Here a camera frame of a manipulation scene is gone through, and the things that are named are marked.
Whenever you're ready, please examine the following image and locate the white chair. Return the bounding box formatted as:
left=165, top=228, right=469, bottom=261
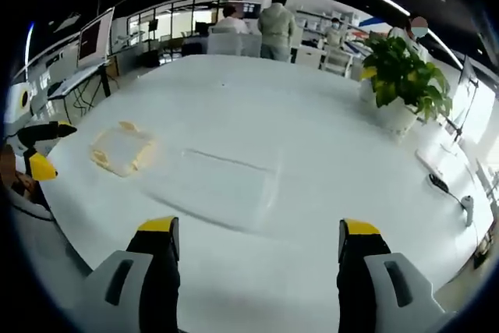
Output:
left=321, top=44, right=354, bottom=77

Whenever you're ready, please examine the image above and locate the clear plastic tray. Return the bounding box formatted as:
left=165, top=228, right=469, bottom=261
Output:
left=143, top=147, right=282, bottom=233

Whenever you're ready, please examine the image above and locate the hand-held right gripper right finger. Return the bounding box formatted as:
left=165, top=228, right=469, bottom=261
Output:
left=336, top=218, right=446, bottom=333

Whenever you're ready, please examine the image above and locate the white plant pot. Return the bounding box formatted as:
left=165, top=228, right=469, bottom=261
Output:
left=358, top=77, right=419, bottom=143

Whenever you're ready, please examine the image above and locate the small white handheld device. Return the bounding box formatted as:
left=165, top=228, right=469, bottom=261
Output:
left=461, top=195, right=476, bottom=228

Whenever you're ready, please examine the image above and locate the flat white device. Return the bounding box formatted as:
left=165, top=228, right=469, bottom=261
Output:
left=414, top=144, right=471, bottom=182

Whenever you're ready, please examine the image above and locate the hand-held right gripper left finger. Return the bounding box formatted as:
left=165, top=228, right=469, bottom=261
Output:
left=80, top=215, right=182, bottom=333

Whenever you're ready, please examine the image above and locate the white desk partition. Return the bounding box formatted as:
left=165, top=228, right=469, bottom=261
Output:
left=206, top=31, right=263, bottom=58

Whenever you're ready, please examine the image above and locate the green potted plant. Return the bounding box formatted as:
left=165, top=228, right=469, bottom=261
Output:
left=361, top=33, right=454, bottom=123

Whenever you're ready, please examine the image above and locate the clear box with yellow latches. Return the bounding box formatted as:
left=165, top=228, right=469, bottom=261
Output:
left=89, top=121, right=157, bottom=179

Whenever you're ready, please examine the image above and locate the large display screen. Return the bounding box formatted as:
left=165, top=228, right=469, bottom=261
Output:
left=76, top=6, right=115, bottom=69

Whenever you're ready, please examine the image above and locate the white side desk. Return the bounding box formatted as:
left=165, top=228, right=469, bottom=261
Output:
left=46, top=62, right=112, bottom=123

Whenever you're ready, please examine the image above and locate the black plug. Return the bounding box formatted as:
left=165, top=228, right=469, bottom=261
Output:
left=427, top=172, right=450, bottom=193

